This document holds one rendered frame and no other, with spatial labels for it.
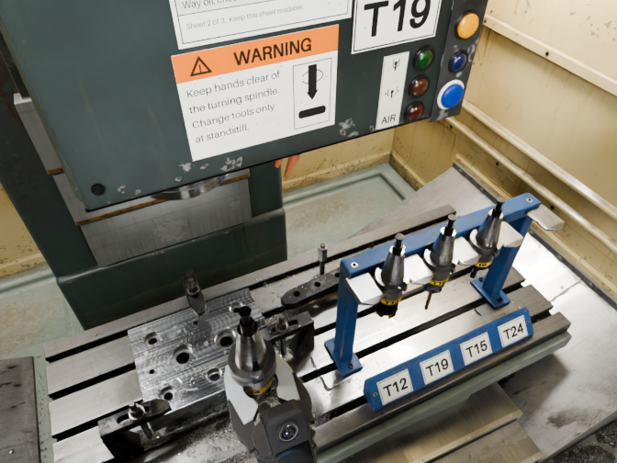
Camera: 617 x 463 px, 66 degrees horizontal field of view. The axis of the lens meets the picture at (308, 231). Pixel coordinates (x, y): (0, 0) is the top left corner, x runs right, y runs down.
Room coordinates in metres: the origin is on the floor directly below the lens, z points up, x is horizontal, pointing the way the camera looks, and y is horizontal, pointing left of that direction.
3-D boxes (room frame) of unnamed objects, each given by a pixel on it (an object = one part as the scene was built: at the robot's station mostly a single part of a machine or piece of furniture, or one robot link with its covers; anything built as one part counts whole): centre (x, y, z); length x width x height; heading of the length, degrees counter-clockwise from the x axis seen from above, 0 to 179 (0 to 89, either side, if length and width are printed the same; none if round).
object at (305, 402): (0.28, 0.02, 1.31); 0.09 x 0.05 x 0.02; 12
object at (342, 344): (0.59, -0.08, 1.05); 0.10 x 0.05 x 0.30; 25
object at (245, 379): (0.33, 0.07, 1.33); 0.06 x 0.06 x 0.03
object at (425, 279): (0.59, -0.20, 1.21); 0.07 x 0.05 x 0.01; 25
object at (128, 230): (0.97, 0.38, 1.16); 0.48 x 0.05 x 0.51; 115
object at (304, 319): (0.60, 0.05, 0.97); 0.13 x 0.03 x 0.15; 115
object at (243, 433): (0.25, 0.07, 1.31); 0.09 x 0.05 x 0.02; 39
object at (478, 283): (0.78, -0.48, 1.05); 0.10 x 0.05 x 0.30; 25
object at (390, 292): (0.57, -0.15, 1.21); 0.06 x 0.06 x 0.03
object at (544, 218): (0.73, -0.50, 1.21); 0.07 x 0.05 x 0.01; 25
